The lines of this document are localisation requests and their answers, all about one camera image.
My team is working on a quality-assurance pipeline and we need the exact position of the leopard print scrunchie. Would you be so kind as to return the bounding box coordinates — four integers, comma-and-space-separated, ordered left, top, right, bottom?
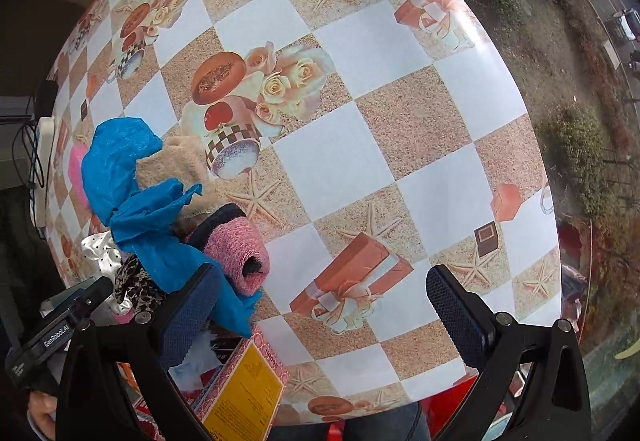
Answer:
114, 255, 166, 314

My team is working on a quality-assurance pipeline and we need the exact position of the light blue fluffy duster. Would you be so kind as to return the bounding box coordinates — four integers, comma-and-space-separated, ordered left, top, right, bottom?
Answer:
168, 331, 222, 392

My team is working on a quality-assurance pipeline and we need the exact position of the blue cloth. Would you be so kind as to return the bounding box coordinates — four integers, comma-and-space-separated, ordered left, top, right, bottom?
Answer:
80, 116, 264, 339

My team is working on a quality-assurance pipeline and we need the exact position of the pink knit sock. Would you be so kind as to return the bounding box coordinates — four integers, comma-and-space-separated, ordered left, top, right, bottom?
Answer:
186, 203, 270, 297

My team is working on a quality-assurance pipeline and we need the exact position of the beige knit sock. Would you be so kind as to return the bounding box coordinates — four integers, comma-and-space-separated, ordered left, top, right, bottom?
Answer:
136, 136, 226, 220

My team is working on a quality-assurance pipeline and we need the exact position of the person's left hand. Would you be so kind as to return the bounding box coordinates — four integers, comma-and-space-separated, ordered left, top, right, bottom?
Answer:
27, 391, 58, 440

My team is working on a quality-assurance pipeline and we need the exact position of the white polka dot scrunchie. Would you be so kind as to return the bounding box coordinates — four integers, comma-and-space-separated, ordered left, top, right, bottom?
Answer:
80, 231, 122, 282

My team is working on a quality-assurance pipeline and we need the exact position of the red patterned box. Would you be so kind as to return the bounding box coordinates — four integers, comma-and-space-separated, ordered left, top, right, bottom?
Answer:
167, 326, 288, 440

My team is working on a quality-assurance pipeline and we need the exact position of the pink sponge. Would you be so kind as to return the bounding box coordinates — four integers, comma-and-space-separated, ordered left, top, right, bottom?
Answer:
67, 143, 89, 208

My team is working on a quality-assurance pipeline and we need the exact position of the white power strip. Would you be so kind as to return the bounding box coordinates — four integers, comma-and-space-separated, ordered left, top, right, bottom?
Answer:
29, 116, 55, 230

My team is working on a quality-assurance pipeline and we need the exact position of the checkered patterned tablecloth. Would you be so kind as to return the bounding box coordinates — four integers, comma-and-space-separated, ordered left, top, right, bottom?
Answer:
46, 0, 561, 425

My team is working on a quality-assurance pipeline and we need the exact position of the black cable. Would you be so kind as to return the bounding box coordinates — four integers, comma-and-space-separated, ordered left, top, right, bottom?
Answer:
12, 117, 49, 222

